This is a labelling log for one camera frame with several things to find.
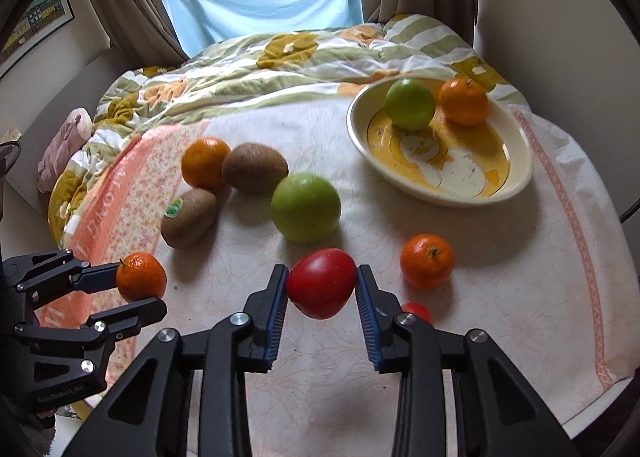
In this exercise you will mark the cream bowl with yellow pattern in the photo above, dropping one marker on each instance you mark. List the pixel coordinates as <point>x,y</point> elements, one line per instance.
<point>450,172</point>

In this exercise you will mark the brown kiwi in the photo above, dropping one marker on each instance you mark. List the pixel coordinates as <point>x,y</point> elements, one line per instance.
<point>255,168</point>

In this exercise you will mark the mandarin with green stem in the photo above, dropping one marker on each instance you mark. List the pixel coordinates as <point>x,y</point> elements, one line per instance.
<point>427,261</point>

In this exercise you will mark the green apple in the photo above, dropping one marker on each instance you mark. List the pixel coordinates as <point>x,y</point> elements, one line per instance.
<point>305,207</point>
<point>410,104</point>

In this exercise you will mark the large red tomato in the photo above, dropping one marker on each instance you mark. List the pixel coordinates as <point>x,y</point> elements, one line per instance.
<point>322,282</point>

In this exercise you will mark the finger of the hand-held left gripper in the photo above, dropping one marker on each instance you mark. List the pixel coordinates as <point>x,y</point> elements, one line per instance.
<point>100,277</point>
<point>145,309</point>

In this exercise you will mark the kiwi with green sticker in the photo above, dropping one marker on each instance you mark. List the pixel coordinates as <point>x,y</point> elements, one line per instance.
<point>189,219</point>

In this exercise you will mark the small mandarin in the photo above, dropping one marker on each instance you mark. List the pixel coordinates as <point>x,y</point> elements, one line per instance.
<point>142,277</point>

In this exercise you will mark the framed wall picture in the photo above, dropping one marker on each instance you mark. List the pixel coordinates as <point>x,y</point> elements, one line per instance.
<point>35,22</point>

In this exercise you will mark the small red cherry tomato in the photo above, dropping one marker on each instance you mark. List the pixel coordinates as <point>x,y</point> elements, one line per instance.
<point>417,311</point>

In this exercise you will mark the green striped floral quilt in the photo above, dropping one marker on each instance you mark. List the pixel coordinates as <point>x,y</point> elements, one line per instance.
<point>300,67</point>

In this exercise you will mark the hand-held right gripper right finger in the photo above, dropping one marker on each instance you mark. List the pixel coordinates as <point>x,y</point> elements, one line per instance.
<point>367,327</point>

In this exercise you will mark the pink plush toy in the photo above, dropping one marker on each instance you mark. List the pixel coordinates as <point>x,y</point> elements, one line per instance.
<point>65,147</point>

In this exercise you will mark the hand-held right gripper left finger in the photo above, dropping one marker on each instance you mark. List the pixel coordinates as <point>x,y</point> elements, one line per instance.
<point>276,322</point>

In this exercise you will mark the white and pink towel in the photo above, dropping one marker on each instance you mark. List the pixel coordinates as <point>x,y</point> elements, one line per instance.
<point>500,247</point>

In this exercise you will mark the large orange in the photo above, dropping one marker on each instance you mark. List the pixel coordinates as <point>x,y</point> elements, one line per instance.
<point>202,162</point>
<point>462,101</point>

